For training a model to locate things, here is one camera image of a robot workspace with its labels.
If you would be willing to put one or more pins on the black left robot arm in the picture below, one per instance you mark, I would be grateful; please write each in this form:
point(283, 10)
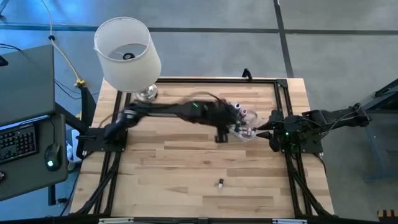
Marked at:
point(174, 110)

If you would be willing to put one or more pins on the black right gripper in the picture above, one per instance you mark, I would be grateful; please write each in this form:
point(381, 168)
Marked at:
point(283, 127)

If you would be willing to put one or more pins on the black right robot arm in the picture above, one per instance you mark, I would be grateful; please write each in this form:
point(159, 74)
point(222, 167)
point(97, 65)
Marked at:
point(329, 116)

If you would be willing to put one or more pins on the small orange food coloring bottle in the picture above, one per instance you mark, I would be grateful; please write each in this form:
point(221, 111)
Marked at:
point(247, 132)

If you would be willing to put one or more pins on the black computer mouse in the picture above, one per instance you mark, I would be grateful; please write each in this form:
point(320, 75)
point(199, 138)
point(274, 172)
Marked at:
point(52, 157)

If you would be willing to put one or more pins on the grey computer monitor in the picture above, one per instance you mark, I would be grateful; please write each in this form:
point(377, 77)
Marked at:
point(25, 84)

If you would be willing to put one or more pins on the white strip on frame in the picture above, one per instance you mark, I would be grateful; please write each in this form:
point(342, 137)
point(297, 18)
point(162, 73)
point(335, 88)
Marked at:
point(115, 220)
point(289, 221)

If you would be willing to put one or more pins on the clear plastic container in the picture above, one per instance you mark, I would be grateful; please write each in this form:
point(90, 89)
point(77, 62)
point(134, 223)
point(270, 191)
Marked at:
point(253, 119)

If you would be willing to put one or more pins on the black backlit keyboard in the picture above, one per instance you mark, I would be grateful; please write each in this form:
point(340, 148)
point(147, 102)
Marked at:
point(17, 143)

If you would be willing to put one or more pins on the striped wooden block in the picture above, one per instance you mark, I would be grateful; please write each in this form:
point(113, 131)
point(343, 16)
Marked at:
point(387, 214)

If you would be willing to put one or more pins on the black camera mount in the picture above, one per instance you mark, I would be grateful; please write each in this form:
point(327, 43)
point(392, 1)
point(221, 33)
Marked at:
point(247, 74)

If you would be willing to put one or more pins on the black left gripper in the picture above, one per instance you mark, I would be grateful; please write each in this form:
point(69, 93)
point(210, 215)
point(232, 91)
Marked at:
point(217, 113)

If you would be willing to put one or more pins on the grey desk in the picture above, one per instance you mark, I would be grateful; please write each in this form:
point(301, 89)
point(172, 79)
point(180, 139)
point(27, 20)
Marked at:
point(28, 183)

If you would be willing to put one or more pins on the black aluminium table frame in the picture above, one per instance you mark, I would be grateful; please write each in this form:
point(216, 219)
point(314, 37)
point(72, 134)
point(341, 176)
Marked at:
point(248, 80)

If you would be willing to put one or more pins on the white object under desk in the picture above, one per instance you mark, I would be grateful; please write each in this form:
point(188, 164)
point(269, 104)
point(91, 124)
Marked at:
point(72, 149)

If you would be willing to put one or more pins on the large pink food coloring bottle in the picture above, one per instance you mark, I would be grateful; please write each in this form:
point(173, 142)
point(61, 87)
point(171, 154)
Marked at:
point(244, 111)

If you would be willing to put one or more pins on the white shade table lamp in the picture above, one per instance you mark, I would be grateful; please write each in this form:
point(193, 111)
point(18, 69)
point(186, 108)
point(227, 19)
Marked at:
point(130, 74)

